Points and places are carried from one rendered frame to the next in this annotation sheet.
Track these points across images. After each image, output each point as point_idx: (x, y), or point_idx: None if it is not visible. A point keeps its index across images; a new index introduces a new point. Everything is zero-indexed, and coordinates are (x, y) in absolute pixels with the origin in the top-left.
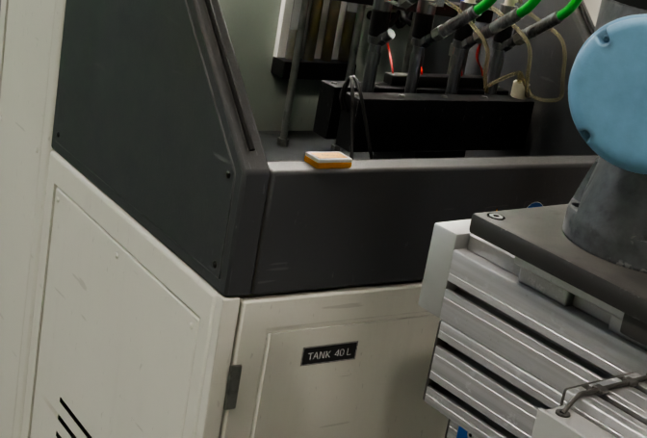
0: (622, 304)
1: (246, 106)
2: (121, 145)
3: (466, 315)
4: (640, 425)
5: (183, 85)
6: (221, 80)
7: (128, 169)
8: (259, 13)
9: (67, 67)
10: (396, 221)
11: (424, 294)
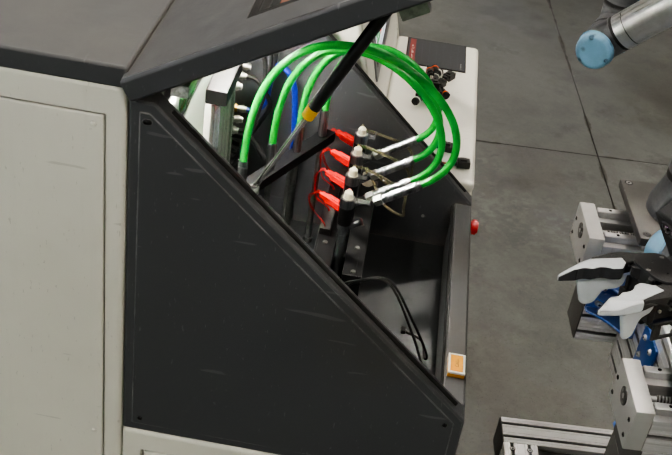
0: None
1: (433, 376)
2: (269, 419)
3: (663, 446)
4: None
5: (368, 380)
6: (419, 373)
7: (284, 432)
8: None
9: (146, 373)
10: None
11: (628, 443)
